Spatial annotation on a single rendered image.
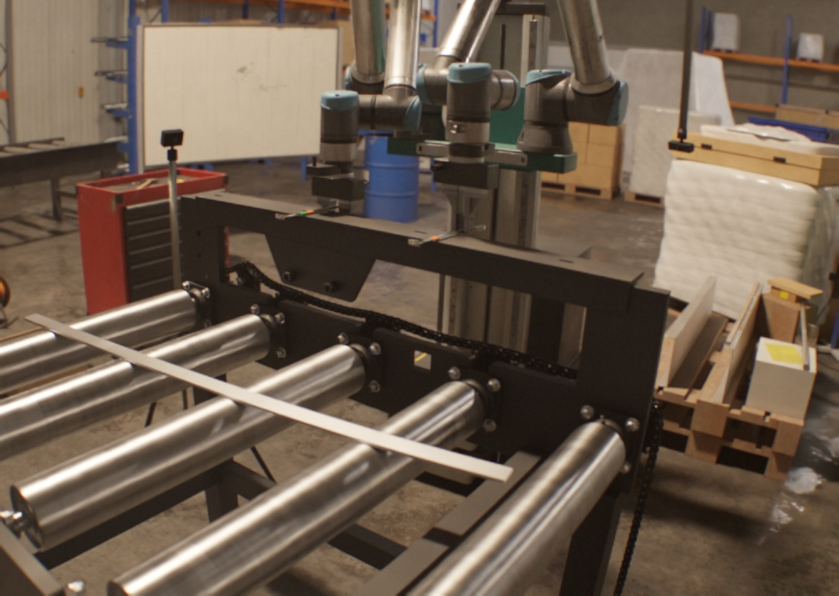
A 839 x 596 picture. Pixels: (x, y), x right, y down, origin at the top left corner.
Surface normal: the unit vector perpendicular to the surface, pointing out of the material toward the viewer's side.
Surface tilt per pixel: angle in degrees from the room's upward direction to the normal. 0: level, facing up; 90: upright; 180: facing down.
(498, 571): 31
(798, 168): 90
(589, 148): 90
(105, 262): 90
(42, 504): 48
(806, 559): 0
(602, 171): 90
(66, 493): 42
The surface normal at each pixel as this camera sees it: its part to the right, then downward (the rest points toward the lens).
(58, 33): 0.82, 0.19
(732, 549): 0.04, -0.95
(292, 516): 0.51, -0.65
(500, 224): -0.51, 0.23
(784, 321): -0.90, 0.10
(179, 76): 0.50, 0.27
